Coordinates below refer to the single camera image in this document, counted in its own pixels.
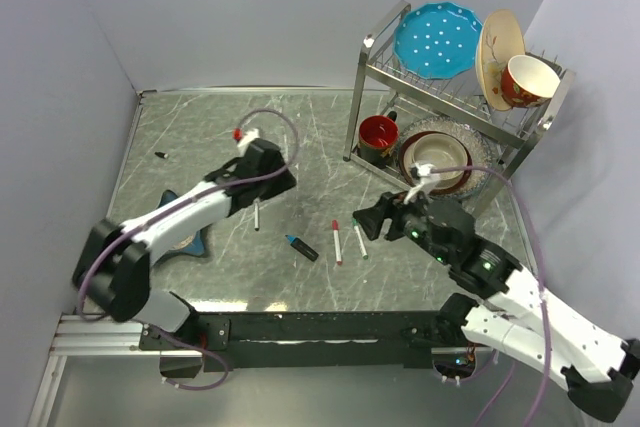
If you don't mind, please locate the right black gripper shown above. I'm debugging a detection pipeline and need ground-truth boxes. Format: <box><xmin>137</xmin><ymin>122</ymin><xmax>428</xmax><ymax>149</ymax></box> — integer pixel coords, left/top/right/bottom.
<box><xmin>350</xmin><ymin>183</ymin><xmax>450</xmax><ymax>263</ymax></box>

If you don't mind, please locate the white green marker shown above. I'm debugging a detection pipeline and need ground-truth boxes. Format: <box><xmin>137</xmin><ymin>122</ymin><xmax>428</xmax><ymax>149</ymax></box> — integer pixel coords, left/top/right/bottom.
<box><xmin>353</xmin><ymin>225</ymin><xmax>369</xmax><ymax>260</ymax></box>

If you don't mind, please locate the white red acrylic marker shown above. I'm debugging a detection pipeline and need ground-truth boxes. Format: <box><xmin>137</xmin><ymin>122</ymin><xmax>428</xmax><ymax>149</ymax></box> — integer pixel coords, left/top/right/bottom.
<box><xmin>332</xmin><ymin>229</ymin><xmax>343</xmax><ymax>266</ymax></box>

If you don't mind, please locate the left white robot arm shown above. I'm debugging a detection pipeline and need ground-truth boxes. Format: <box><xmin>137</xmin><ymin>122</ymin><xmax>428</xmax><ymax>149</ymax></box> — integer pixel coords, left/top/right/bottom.
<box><xmin>72</xmin><ymin>137</ymin><xmax>296</xmax><ymax>349</ymax></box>

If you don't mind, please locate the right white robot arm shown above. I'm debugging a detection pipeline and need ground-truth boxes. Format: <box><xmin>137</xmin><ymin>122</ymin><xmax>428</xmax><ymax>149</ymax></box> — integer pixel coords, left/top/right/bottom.
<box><xmin>353</xmin><ymin>192</ymin><xmax>639</xmax><ymax>423</ymax></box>

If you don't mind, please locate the white thin pen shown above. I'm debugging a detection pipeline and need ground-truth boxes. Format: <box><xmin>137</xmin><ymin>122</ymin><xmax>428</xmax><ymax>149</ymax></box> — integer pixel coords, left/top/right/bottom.
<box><xmin>254</xmin><ymin>200</ymin><xmax>260</xmax><ymax>232</ymax></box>

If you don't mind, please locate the black blue highlighter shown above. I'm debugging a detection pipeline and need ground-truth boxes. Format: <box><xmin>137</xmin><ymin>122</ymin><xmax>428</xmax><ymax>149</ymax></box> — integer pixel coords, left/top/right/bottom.
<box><xmin>286</xmin><ymin>235</ymin><xmax>319</xmax><ymax>262</ymax></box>

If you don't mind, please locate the red rimmed plate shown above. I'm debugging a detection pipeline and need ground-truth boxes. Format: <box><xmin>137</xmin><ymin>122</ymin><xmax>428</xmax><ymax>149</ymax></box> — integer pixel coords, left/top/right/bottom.
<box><xmin>396</xmin><ymin>131</ymin><xmax>472</xmax><ymax>195</ymax></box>

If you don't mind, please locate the red black mug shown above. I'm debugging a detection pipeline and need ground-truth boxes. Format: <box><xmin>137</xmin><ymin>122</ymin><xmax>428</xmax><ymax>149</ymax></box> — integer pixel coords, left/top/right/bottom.
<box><xmin>358</xmin><ymin>111</ymin><xmax>399</xmax><ymax>166</ymax></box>

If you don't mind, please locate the beige bowl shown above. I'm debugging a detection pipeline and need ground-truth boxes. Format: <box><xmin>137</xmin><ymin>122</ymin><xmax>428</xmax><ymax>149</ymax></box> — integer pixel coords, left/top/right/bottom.
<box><xmin>407</xmin><ymin>132</ymin><xmax>469</xmax><ymax>170</ymax></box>

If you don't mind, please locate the steel dish rack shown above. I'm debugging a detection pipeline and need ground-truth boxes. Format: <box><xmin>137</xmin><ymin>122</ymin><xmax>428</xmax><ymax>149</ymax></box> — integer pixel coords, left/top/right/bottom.
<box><xmin>343</xmin><ymin>0</ymin><xmax>576</xmax><ymax>189</ymax></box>

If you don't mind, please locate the blue star dish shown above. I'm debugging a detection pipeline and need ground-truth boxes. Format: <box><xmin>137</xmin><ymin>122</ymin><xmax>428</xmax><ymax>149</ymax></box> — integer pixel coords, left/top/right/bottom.
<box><xmin>158</xmin><ymin>189</ymin><xmax>209</xmax><ymax>261</ymax></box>

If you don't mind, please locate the glass patterned plate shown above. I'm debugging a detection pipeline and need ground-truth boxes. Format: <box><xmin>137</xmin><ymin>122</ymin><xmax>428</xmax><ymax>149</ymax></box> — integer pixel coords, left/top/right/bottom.
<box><xmin>395</xmin><ymin>116</ymin><xmax>494</xmax><ymax>201</ymax></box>

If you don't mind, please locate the black base bar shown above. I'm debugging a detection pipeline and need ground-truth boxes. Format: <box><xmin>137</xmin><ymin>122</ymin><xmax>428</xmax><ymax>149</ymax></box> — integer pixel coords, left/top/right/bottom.
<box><xmin>134</xmin><ymin>310</ymin><xmax>501</xmax><ymax>373</ymax></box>

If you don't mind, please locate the blue polka dot plate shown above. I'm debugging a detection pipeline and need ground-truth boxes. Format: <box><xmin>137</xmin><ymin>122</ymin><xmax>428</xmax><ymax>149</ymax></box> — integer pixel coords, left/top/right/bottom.
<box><xmin>393</xmin><ymin>2</ymin><xmax>483</xmax><ymax>80</ymax></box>

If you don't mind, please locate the red floral bowl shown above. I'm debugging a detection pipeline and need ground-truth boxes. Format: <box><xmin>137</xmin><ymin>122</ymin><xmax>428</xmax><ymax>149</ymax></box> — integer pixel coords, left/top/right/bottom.
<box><xmin>500</xmin><ymin>54</ymin><xmax>561</xmax><ymax>108</ymax></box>

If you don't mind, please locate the cream floral plate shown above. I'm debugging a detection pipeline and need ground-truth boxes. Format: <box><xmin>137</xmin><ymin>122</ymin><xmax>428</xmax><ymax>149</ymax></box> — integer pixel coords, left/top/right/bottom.
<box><xmin>475</xmin><ymin>9</ymin><xmax>525</xmax><ymax>111</ymax></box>

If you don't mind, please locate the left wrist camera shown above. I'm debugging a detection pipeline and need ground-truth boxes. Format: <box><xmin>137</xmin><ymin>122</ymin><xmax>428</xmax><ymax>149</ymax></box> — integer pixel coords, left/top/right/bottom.
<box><xmin>235</xmin><ymin>128</ymin><xmax>261</xmax><ymax>157</ymax></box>

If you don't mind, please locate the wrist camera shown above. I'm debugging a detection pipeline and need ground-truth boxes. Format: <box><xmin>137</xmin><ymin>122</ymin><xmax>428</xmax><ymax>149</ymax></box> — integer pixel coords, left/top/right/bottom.
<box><xmin>403</xmin><ymin>161</ymin><xmax>440</xmax><ymax>204</ymax></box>
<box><xmin>235</xmin><ymin>128</ymin><xmax>261</xmax><ymax>157</ymax></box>

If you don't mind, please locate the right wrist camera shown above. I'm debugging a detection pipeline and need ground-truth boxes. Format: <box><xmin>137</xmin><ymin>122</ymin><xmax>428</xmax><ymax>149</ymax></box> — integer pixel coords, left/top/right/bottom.
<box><xmin>403</xmin><ymin>161</ymin><xmax>440</xmax><ymax>204</ymax></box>

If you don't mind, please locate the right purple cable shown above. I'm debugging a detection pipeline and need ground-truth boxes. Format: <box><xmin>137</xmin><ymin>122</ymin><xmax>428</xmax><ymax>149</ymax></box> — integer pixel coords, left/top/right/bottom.
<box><xmin>429</xmin><ymin>164</ymin><xmax>554</xmax><ymax>427</ymax></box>

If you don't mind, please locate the purple cable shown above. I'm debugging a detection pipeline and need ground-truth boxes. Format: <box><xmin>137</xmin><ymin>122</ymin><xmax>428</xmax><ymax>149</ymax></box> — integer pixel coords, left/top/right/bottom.
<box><xmin>429</xmin><ymin>164</ymin><xmax>554</xmax><ymax>427</ymax></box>
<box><xmin>77</xmin><ymin>108</ymin><xmax>301</xmax><ymax>392</ymax></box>

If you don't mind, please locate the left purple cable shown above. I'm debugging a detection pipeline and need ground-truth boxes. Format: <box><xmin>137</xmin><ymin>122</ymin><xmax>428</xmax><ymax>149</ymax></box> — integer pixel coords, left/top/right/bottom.
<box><xmin>77</xmin><ymin>108</ymin><xmax>301</xmax><ymax>392</ymax></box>

